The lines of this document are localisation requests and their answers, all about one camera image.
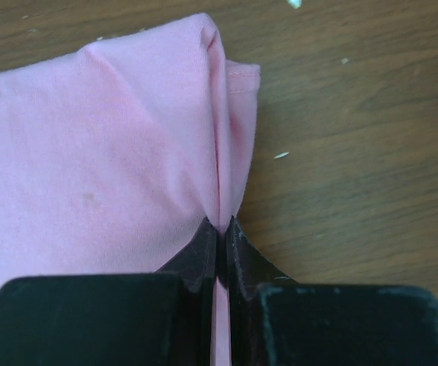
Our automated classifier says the pink t-shirt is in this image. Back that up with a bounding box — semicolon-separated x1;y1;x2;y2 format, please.
0;12;262;366

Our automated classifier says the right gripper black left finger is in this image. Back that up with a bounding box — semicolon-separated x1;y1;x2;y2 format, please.
0;220;218;365

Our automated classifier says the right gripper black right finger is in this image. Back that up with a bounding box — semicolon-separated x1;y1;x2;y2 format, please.
225;219;438;365

